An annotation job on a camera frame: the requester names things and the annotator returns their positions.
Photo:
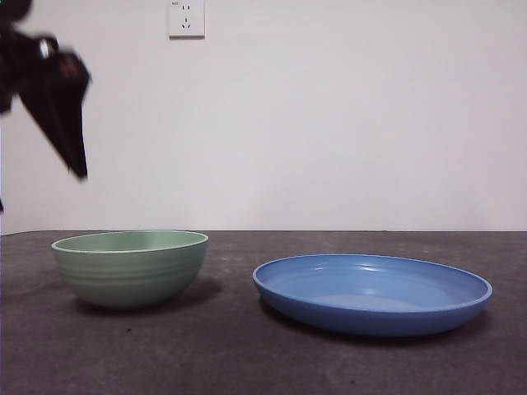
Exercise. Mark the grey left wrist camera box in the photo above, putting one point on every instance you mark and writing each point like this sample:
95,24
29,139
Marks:
46,47

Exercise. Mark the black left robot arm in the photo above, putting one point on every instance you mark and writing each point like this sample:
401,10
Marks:
12,70

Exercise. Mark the white wall socket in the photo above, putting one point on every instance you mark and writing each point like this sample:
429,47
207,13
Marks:
187,24

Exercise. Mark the green ribbed bowl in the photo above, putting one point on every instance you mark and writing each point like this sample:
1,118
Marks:
127,280

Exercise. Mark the blue round plate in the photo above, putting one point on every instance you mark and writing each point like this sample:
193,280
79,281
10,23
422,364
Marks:
370,317

